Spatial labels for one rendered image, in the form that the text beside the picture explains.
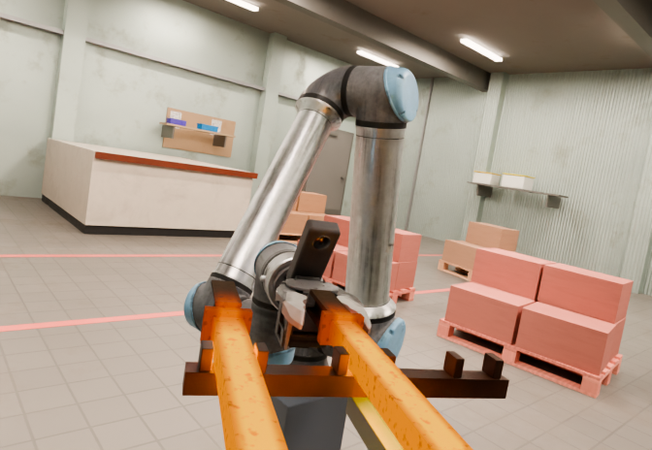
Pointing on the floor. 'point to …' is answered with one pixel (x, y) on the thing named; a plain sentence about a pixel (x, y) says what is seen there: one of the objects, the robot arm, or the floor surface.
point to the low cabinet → (143, 192)
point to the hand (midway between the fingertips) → (334, 319)
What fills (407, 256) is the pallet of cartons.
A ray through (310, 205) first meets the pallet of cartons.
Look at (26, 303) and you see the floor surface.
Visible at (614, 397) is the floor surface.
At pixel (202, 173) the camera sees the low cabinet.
